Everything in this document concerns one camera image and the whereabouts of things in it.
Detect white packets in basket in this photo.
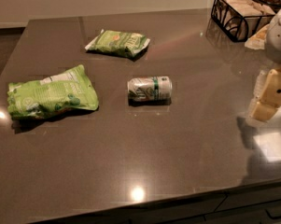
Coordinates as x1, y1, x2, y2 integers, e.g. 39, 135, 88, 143
215, 0, 275, 39

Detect white green soda can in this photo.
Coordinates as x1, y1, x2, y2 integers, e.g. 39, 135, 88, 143
127, 76, 172, 102

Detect light green rice chip bag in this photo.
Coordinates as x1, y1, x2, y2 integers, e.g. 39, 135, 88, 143
7, 64, 99, 119

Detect dark green snack bag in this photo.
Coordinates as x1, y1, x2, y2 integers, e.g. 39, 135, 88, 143
85, 30, 150, 59

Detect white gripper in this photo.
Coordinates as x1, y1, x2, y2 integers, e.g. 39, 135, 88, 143
250, 9, 281, 122

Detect black wire basket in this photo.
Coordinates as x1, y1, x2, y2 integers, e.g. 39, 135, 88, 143
210, 0, 276, 43

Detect dark cabinet drawer front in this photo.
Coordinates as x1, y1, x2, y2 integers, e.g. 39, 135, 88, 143
164, 184, 281, 224

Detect yellow white snack packet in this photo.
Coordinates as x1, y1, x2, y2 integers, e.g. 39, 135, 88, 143
245, 25, 269, 50

